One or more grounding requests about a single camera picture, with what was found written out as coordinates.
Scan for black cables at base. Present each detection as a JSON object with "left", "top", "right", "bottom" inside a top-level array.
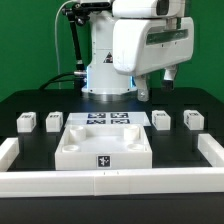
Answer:
[{"left": 38, "top": 72, "right": 88, "bottom": 91}]

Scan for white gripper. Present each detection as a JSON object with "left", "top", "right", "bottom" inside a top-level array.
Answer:
[{"left": 112, "top": 17, "right": 194, "bottom": 101}]

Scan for white sheet with tags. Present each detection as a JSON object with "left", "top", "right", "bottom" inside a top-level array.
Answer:
[{"left": 65, "top": 112, "right": 151, "bottom": 126}]

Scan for white U-shaped fence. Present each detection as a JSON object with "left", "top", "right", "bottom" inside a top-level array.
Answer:
[{"left": 0, "top": 138, "right": 224, "bottom": 198}]

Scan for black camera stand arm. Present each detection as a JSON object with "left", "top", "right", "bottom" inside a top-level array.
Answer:
[{"left": 62, "top": 6, "right": 87, "bottom": 77}]

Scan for white square table top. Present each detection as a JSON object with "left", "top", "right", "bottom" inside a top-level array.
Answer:
[{"left": 55, "top": 124, "right": 152, "bottom": 171}]

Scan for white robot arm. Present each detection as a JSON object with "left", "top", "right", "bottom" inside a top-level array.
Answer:
[{"left": 80, "top": 0, "right": 194, "bottom": 101}]

